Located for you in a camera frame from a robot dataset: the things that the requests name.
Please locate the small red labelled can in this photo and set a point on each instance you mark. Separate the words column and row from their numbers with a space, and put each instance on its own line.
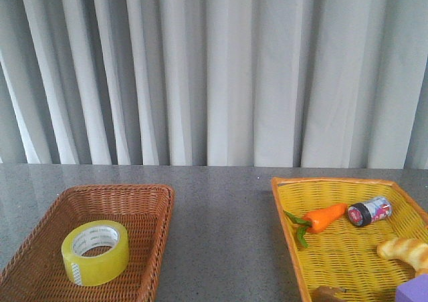
column 361, row 214

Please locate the yellow woven basket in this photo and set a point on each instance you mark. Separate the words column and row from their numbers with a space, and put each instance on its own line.
column 345, row 255

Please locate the orange toy carrot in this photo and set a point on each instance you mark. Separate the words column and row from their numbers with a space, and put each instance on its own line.
column 316, row 221

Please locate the purple foam cube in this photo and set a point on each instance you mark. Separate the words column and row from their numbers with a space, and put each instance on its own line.
column 414, row 290

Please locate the brown wicker basket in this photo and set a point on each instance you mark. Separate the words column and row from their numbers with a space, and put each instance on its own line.
column 36, row 272

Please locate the white pleated curtain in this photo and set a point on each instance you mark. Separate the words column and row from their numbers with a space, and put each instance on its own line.
column 281, row 83

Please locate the yellow tape roll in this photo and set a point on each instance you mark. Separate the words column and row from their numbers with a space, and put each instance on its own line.
column 95, row 253

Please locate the toy bread croissant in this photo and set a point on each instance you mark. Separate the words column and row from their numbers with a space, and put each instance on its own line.
column 410, row 251

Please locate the brown dried leaf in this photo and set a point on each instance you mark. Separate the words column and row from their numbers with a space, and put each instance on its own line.
column 327, row 293

